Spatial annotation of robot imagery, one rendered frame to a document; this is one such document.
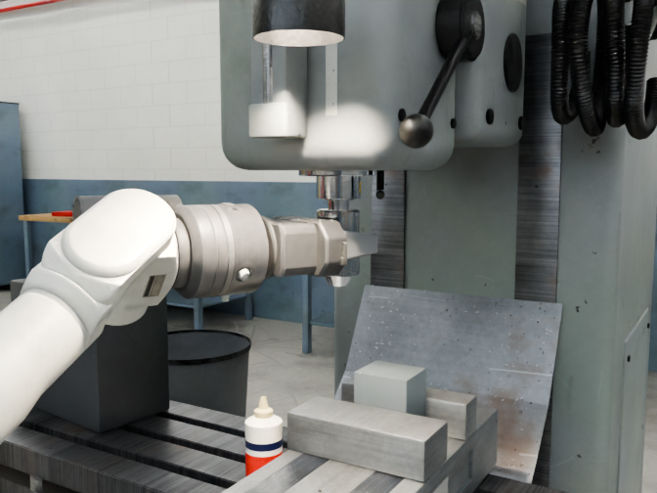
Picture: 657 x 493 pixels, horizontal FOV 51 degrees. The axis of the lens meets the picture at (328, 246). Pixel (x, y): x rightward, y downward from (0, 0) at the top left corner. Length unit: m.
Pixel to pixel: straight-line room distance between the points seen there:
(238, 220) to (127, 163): 6.47
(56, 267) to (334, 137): 0.26
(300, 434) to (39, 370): 0.28
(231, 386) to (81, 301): 2.13
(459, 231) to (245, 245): 0.51
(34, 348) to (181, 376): 2.06
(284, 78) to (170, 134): 6.08
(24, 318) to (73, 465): 0.40
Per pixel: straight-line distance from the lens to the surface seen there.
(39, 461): 0.97
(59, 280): 0.56
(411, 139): 0.60
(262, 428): 0.75
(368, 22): 0.63
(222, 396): 2.65
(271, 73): 0.63
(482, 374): 1.04
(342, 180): 0.71
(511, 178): 1.05
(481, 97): 0.80
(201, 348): 3.01
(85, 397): 1.01
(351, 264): 0.73
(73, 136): 7.69
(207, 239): 0.62
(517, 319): 1.05
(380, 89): 0.63
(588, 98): 0.86
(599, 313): 1.04
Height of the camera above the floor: 1.31
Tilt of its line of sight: 6 degrees down
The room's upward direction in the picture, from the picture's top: straight up
